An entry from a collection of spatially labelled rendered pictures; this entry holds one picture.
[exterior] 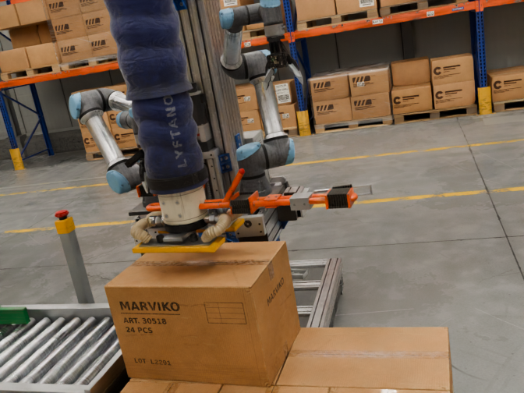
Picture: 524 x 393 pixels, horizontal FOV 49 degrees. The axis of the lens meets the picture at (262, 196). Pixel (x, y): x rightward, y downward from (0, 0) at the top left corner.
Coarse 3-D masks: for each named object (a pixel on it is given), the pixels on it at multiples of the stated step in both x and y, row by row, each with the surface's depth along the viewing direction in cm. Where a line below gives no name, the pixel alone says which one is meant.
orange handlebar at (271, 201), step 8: (208, 200) 214; (216, 200) 212; (256, 200) 203; (264, 200) 201; (272, 200) 200; (280, 200) 199; (288, 200) 198; (312, 200) 195; (320, 200) 194; (352, 200) 190; (152, 208) 218; (160, 208) 217; (200, 208) 211; (208, 208) 210; (216, 208) 209
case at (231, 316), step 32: (160, 256) 237; (192, 256) 231; (224, 256) 225; (256, 256) 219; (288, 256) 231; (128, 288) 213; (160, 288) 208; (192, 288) 203; (224, 288) 198; (256, 288) 198; (288, 288) 229; (128, 320) 218; (160, 320) 213; (192, 320) 208; (224, 320) 203; (256, 320) 198; (288, 320) 227; (128, 352) 223; (160, 352) 218; (192, 352) 212; (224, 352) 207; (256, 352) 203; (288, 352) 225; (256, 384) 207
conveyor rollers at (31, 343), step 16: (32, 320) 294; (48, 320) 292; (64, 320) 289; (80, 320) 287; (96, 320) 284; (112, 320) 282; (0, 336) 284; (16, 336) 282; (32, 336) 280; (48, 336) 277; (64, 336) 275; (80, 336) 272; (96, 336) 269; (112, 336) 266; (0, 352) 272; (16, 352) 269; (32, 352) 266; (48, 352) 263; (64, 352) 260; (80, 352) 257; (96, 352) 253; (112, 352) 250; (0, 368) 251; (16, 368) 257; (32, 368) 253; (48, 368) 249; (64, 368) 246; (80, 368) 242; (96, 368) 238; (80, 384) 228
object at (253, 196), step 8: (240, 192) 212; (248, 192) 210; (256, 192) 207; (232, 200) 203; (240, 200) 202; (248, 200) 202; (232, 208) 205; (240, 208) 204; (248, 208) 202; (256, 208) 206
